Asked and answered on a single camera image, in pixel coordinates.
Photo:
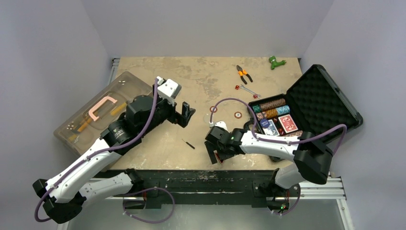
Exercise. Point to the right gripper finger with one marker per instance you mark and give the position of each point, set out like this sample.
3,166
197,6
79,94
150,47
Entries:
212,151
227,153

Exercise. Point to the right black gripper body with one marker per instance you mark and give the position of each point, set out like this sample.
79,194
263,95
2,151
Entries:
214,146

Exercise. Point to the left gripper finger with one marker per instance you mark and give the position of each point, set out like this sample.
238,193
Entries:
184,118
185,109

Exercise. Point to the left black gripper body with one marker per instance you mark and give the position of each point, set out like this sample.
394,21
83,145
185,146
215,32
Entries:
167,110

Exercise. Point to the red poker chip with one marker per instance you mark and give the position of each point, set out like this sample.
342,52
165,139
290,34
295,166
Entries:
213,109
237,115

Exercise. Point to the red playing card deck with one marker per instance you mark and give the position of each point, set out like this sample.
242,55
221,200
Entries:
287,123

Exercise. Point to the red triangular dealer button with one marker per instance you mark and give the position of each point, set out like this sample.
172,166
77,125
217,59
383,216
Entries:
218,158

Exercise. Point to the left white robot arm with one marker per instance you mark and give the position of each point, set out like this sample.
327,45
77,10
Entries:
64,196

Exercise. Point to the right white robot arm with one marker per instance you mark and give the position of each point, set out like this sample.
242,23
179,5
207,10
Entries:
310,158

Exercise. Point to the small black screwdriver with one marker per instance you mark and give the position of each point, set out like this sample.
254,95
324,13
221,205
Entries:
189,144

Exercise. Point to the blue small blind button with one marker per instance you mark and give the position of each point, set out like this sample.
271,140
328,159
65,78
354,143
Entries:
264,123

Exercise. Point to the blue playing card deck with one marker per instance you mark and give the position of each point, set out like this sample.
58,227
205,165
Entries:
271,130

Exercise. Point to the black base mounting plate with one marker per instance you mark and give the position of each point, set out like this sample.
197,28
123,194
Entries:
255,188

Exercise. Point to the silver wrench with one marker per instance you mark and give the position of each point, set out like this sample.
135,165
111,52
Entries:
248,90

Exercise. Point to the teal poker chip row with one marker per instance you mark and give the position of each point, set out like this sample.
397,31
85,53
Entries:
282,110

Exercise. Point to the orange black pliers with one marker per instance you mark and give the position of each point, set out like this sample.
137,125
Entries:
242,73

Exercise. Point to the translucent brown tool box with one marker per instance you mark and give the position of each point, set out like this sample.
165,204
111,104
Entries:
80,131

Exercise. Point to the green plastic toy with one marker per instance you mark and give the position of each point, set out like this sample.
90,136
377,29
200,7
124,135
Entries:
275,63

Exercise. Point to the black foam-lined poker case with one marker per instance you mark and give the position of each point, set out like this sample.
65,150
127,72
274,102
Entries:
316,105

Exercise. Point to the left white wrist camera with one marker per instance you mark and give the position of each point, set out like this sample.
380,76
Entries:
168,89

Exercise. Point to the aluminium frame rail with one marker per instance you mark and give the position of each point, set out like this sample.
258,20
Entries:
320,207

